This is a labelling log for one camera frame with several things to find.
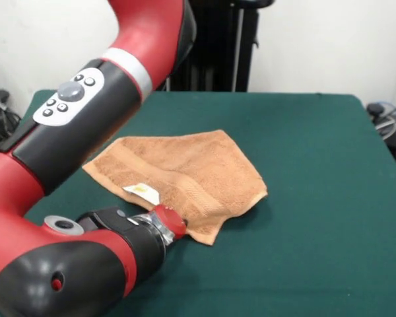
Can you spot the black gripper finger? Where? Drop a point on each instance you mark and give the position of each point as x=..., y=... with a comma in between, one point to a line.
x=185, y=222

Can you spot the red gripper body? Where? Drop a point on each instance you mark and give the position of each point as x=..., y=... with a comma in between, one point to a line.
x=171, y=219

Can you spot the orange terry towel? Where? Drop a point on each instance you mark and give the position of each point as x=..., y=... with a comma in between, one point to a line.
x=201, y=165

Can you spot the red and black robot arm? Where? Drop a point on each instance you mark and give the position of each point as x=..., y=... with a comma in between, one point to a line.
x=52, y=165

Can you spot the dark green table cloth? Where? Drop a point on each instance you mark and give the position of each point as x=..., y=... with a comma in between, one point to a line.
x=283, y=247

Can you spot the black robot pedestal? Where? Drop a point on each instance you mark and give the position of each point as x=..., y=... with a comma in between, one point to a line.
x=217, y=49

